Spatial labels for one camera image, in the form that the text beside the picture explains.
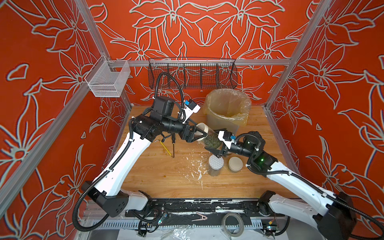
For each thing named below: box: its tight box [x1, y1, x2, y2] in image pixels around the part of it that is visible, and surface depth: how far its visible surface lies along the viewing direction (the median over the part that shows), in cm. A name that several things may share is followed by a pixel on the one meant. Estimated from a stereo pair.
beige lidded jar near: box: [228, 156, 243, 173], surface depth 83 cm
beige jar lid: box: [194, 122, 209, 141], surface depth 60 cm
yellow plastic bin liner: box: [203, 88, 252, 127], surface depth 92 cm
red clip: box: [191, 212, 208, 222], surface depth 71 cm
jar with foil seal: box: [208, 154, 225, 177], surface depth 79 cm
